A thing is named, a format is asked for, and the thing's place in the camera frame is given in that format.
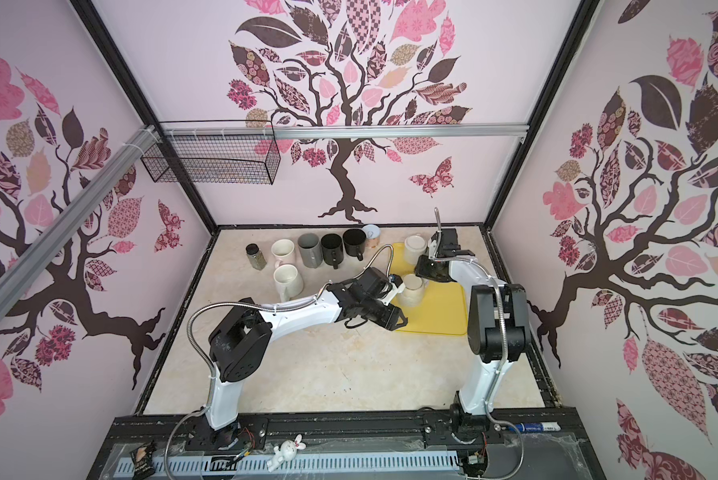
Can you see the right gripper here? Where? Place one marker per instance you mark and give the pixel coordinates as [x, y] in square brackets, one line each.
[421, 268]

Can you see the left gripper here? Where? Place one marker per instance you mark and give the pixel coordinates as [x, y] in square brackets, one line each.
[390, 317]

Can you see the cream mug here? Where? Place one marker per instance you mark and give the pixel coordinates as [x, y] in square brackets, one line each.
[413, 292]

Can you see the all black mug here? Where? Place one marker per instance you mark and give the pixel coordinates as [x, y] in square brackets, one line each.
[354, 241]

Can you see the black mug white base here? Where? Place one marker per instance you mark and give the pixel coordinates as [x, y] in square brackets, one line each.
[332, 249]

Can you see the grey mug front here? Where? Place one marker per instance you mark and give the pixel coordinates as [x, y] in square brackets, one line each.
[310, 250]

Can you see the white ribbed mug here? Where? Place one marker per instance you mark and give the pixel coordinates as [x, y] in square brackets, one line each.
[288, 282]

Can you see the pink mug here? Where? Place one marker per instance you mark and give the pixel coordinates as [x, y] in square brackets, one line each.
[284, 252]

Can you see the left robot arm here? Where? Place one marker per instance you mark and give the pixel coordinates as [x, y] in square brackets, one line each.
[237, 346]

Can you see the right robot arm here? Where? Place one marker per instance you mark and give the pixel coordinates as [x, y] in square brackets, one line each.
[497, 316]

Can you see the yellow plastic tray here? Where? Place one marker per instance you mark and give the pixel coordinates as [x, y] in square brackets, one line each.
[443, 308]

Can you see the spice jar black lid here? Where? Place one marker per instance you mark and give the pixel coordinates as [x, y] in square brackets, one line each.
[255, 256]

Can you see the white bunny figurine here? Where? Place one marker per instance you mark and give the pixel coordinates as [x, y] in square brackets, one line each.
[285, 452]

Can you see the blue white marker pen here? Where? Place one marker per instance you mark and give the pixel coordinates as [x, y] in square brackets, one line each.
[534, 427]

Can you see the aluminium rail back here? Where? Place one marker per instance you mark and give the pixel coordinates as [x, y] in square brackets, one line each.
[350, 132]

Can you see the aluminium rail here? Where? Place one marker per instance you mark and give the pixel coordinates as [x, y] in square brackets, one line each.
[350, 132]
[29, 266]

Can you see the white slotted cable duct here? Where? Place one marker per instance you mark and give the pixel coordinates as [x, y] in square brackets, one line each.
[316, 463]

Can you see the black wire basket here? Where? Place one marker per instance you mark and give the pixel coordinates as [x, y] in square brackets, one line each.
[245, 152]

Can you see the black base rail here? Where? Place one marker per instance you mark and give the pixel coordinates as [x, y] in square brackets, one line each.
[134, 446]

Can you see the aluminium rail left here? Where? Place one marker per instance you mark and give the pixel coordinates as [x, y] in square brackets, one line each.
[29, 266]

